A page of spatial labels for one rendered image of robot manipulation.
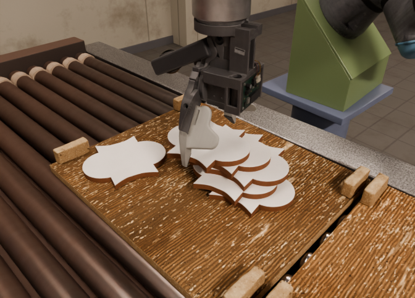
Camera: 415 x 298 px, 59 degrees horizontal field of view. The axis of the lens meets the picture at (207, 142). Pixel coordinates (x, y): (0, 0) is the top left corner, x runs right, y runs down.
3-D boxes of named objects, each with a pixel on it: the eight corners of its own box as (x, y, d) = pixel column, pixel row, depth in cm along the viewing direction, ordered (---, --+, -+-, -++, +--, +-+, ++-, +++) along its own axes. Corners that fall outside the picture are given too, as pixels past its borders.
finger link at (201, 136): (202, 176, 49) (224, 110, 49) (167, 162, 52) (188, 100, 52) (212, 177, 52) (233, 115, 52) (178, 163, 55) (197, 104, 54)
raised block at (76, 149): (86, 148, 67) (83, 135, 66) (91, 152, 66) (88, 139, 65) (55, 161, 64) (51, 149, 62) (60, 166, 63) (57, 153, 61)
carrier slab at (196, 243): (196, 105, 85) (196, 99, 84) (368, 186, 61) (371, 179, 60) (50, 171, 64) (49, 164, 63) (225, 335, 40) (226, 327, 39)
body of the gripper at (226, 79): (238, 121, 50) (242, 32, 43) (184, 106, 53) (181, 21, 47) (261, 100, 55) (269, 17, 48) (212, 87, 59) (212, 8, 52)
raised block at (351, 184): (357, 177, 60) (360, 163, 59) (367, 182, 59) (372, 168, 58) (339, 194, 57) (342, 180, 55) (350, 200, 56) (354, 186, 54)
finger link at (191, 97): (182, 131, 50) (202, 69, 50) (173, 128, 50) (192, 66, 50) (197, 136, 54) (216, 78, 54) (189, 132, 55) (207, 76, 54)
